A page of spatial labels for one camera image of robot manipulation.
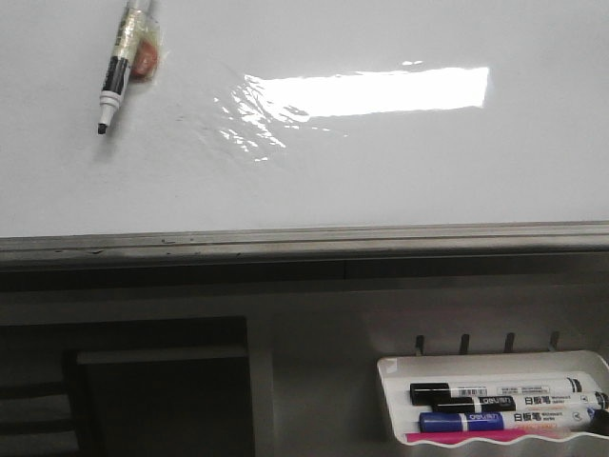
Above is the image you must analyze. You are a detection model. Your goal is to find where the black whiteboard marker with magnet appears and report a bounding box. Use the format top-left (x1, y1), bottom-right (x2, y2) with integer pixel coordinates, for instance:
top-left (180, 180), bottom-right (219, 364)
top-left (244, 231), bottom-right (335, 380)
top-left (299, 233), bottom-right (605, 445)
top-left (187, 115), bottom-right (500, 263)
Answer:
top-left (97, 1), bottom-right (161, 135)

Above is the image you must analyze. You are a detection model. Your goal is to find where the metal hook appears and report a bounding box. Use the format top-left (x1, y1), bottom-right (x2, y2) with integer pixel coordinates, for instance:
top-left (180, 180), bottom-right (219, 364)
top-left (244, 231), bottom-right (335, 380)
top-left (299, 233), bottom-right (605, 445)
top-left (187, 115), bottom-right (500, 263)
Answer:
top-left (503, 332), bottom-right (516, 353)
top-left (415, 335), bottom-right (425, 356)
top-left (547, 330), bottom-right (560, 352)
top-left (460, 333), bottom-right (470, 355)

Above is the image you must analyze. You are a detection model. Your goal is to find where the white plastic marker tray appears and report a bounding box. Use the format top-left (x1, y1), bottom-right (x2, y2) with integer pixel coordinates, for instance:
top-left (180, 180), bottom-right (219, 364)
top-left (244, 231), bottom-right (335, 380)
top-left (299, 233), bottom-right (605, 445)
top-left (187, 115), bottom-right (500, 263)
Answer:
top-left (377, 350), bottom-right (608, 456)

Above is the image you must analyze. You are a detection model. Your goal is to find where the black capped marker top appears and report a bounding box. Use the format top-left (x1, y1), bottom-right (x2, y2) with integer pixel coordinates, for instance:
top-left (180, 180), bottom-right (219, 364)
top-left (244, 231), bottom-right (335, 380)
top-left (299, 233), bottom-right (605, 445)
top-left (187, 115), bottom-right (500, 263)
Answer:
top-left (409, 376), bottom-right (586, 406)

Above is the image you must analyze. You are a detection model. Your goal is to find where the black capped marker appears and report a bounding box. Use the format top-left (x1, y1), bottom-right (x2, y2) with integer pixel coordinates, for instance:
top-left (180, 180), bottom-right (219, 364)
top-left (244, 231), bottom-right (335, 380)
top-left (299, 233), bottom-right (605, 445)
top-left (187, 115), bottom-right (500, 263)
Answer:
top-left (409, 376), bottom-right (586, 406)
top-left (431, 391), bottom-right (608, 413)

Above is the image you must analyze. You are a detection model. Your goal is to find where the blue capped marker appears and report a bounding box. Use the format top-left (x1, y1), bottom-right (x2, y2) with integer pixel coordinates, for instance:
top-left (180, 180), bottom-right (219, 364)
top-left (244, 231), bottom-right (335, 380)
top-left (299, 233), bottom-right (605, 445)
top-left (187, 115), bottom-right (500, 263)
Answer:
top-left (419, 407), bottom-right (596, 432)

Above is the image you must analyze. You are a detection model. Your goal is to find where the black capped marker middle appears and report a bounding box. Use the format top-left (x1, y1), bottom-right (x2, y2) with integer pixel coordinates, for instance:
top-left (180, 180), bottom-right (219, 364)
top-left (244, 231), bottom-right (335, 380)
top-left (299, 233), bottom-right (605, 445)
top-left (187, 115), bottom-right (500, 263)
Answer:
top-left (431, 391), bottom-right (608, 413)

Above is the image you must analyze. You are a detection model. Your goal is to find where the white whiteboard with metal frame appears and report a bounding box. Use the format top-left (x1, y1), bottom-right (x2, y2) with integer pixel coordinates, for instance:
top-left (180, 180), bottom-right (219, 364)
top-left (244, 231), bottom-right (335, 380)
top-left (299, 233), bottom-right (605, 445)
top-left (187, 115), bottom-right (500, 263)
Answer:
top-left (1, 1), bottom-right (608, 268)

